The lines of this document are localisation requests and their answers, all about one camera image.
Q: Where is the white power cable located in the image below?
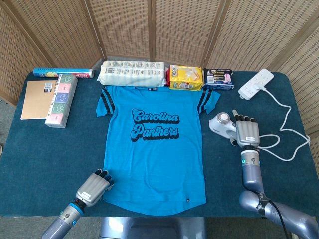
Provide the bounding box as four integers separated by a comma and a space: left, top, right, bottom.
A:
254, 81, 311, 161

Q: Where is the dark blue sanitary pad pack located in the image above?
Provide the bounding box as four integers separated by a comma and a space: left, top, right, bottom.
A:
202, 67, 235, 90

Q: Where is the grey robot torso base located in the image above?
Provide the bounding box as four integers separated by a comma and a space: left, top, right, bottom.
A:
99, 216, 207, 239

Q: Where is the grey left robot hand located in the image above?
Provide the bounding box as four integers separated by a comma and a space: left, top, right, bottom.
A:
76, 169, 115, 207

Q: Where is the white handheld garment steamer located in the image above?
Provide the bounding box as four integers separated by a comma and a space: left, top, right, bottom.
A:
208, 112, 237, 140

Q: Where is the blue red food wrap roll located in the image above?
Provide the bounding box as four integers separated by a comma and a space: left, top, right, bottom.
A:
33, 67, 95, 79

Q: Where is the wicker folding screen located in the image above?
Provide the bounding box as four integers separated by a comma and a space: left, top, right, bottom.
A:
0, 0, 319, 135

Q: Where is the pastel pocket tissue multipack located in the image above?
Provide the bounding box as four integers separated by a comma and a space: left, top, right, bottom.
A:
44, 74, 78, 129

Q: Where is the white power strip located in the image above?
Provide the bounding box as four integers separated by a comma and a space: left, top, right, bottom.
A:
238, 69, 275, 101

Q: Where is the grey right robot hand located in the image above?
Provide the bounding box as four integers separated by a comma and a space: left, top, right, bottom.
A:
230, 109, 260, 148

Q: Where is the brown kraft notebook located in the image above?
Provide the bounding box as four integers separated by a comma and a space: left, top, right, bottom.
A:
20, 80, 58, 121

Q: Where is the blue Carolina Panthers T-shirt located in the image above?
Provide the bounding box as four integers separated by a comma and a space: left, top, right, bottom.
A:
96, 86, 221, 217

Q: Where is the yellow Lipo biscuit bag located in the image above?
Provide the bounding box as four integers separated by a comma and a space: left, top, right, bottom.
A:
166, 64, 203, 92

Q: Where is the white toilet paper pack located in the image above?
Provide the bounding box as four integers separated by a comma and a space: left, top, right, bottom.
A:
96, 60, 167, 87

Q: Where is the teal carpet table cover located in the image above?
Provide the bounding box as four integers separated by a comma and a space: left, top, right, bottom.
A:
0, 71, 317, 219

